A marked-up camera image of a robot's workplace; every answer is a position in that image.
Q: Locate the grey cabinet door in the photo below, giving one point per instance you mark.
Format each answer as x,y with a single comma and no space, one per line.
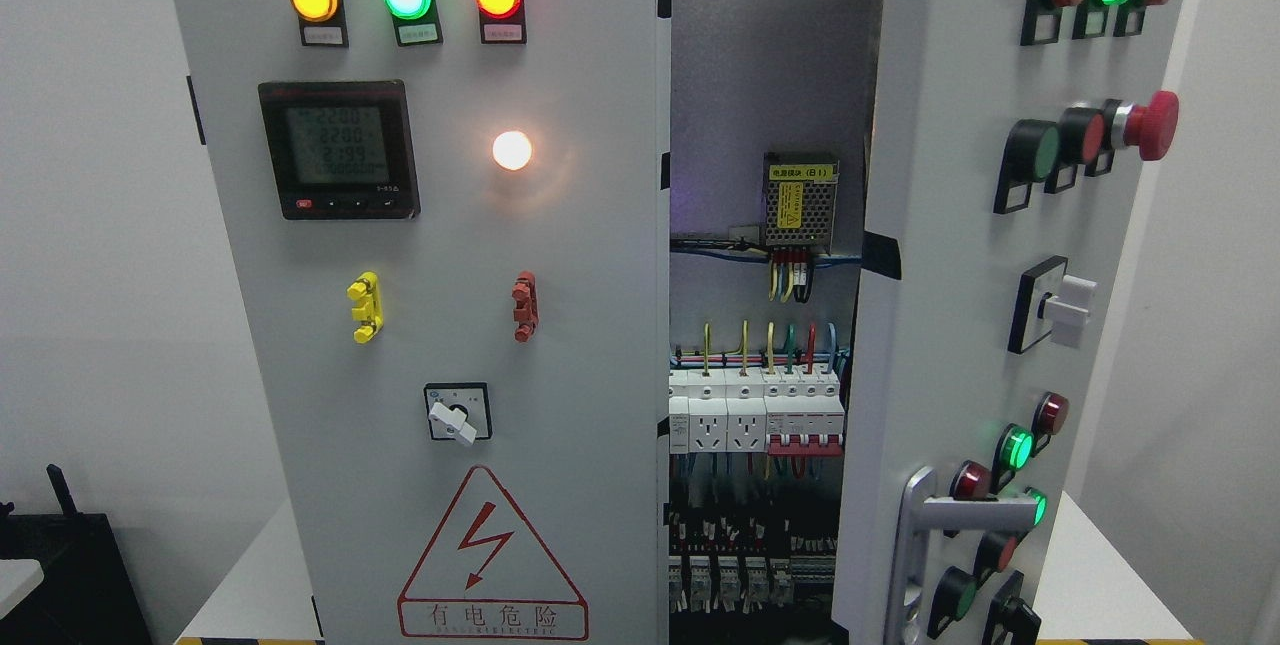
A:
576,409
985,157

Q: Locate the red test terminal block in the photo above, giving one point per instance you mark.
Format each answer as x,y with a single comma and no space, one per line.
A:
525,311

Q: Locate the white socket modules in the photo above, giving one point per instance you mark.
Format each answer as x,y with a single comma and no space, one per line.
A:
717,411

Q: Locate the metal mesh power supply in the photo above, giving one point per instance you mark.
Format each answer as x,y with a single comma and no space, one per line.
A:
799,194

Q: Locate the white glowing indicator lamp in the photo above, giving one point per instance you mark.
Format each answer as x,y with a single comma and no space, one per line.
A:
512,150

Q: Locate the white red-lever circuit breaker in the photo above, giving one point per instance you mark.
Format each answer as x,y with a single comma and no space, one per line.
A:
804,416

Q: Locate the yellow test terminal block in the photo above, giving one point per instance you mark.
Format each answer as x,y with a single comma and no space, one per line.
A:
365,294

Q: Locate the red electric hazard sign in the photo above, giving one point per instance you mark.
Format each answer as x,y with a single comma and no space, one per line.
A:
487,574

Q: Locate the black digital power meter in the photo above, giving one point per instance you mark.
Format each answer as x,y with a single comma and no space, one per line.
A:
341,151

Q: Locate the red emergency stop button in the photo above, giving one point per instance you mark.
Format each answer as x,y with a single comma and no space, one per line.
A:
1149,127

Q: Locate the black box at left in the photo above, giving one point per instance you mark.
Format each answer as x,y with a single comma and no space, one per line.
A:
86,596

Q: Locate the silver door handle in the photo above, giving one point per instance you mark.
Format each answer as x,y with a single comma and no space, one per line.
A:
923,600

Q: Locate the white knob selector switch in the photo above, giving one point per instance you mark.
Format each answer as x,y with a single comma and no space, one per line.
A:
1050,304

